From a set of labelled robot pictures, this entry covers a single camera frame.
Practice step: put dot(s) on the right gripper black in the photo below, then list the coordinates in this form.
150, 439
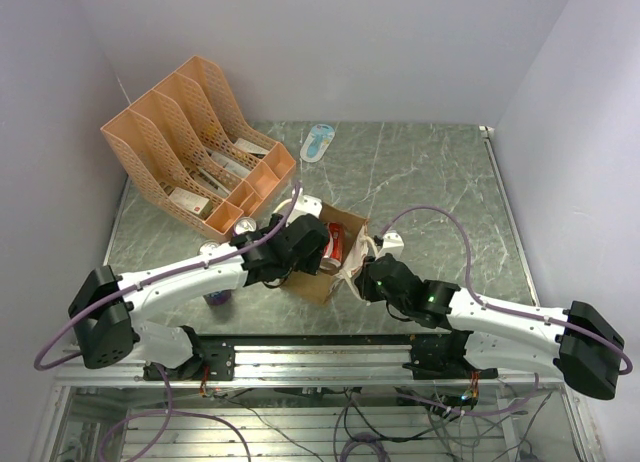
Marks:
364, 282

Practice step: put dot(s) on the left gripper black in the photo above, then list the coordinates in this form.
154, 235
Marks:
310, 262

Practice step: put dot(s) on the canvas bag brown printed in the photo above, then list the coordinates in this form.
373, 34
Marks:
318, 288

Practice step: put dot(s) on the purple soda can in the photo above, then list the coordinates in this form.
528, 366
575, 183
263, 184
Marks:
218, 298
243, 225
208, 247

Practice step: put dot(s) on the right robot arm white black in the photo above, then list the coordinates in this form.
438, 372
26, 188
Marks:
575, 344

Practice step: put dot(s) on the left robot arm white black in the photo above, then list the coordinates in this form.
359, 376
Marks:
119, 308

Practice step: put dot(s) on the blue white blister pack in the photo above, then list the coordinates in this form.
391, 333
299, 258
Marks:
317, 142

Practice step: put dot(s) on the white box in organizer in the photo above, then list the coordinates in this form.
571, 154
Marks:
251, 148

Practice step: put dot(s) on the white red box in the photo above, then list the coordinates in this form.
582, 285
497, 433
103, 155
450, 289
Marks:
193, 203

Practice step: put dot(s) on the orange plastic file organizer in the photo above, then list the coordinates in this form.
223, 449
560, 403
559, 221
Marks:
181, 133

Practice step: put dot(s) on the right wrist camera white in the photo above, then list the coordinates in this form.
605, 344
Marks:
389, 243

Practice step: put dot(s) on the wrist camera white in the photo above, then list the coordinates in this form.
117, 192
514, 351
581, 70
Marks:
304, 205
389, 243

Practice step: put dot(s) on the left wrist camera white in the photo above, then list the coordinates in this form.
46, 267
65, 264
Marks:
304, 205

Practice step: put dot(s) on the aluminium mounting rail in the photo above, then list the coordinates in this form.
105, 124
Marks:
246, 365

